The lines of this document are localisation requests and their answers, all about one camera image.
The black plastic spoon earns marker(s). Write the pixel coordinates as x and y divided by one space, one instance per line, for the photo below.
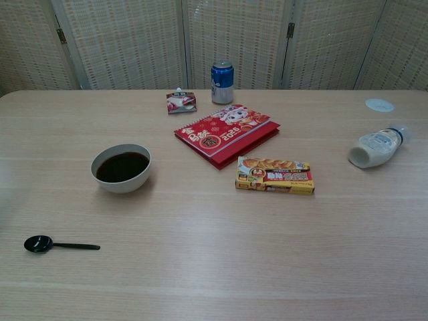
38 243

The white bowl with dark liquid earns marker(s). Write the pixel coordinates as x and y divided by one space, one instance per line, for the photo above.
121 186

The red desk calendar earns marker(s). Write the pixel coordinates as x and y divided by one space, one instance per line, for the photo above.
224 133

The yellow curry box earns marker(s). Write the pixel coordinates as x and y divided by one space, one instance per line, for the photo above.
274 175

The red drink pouch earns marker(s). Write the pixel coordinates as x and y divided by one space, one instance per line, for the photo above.
180 102

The blue and silver drink can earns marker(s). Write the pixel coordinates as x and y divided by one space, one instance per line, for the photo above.
222 83

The woven folding screen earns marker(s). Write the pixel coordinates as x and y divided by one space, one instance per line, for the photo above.
127 40

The dark screen hinge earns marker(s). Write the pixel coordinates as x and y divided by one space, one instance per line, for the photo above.
290 30

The white sauce bottle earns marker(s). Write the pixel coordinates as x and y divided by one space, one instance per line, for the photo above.
374 147

